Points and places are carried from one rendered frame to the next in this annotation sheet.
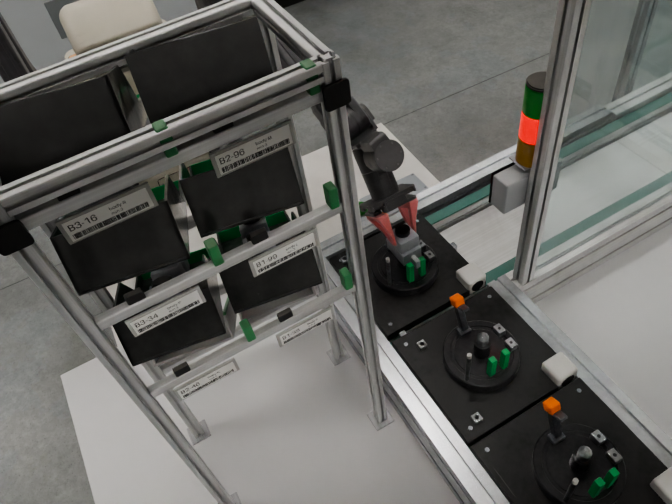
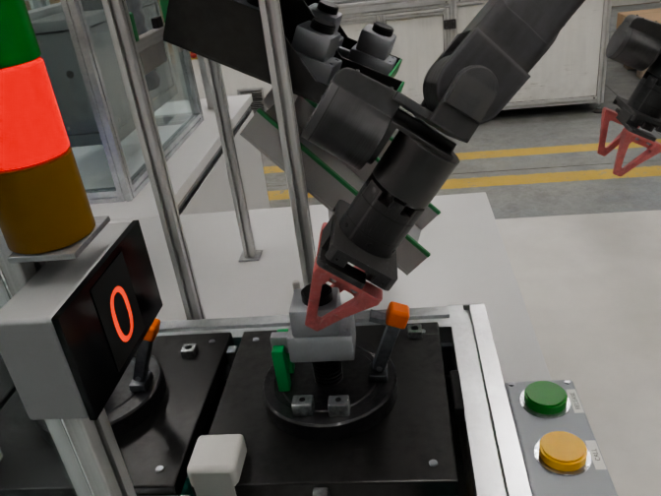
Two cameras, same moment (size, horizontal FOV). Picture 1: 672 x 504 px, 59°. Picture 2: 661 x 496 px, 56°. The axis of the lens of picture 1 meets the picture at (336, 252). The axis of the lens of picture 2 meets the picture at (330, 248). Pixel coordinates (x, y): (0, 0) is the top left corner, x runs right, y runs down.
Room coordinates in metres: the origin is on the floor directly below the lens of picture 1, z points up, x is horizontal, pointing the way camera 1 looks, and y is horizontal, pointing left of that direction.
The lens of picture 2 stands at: (1.05, -0.58, 1.41)
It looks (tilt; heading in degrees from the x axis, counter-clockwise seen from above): 27 degrees down; 119
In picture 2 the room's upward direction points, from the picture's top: 8 degrees counter-clockwise
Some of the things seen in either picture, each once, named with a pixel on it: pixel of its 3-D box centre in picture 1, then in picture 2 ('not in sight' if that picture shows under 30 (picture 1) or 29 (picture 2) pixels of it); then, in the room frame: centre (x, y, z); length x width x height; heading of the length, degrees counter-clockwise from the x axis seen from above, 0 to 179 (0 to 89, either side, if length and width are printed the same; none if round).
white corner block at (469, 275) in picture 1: (470, 278); (218, 465); (0.72, -0.26, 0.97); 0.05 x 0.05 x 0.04; 21
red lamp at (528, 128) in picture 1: (536, 123); (9, 112); (0.74, -0.36, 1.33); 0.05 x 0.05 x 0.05
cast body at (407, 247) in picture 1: (406, 243); (310, 320); (0.77, -0.14, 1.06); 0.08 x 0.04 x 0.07; 22
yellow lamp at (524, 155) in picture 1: (532, 147); (39, 197); (0.74, -0.36, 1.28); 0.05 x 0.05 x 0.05
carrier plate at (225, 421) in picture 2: (404, 271); (331, 399); (0.78, -0.14, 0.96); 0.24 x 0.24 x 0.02; 21
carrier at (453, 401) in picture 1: (482, 345); (90, 370); (0.54, -0.23, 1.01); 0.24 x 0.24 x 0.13; 21
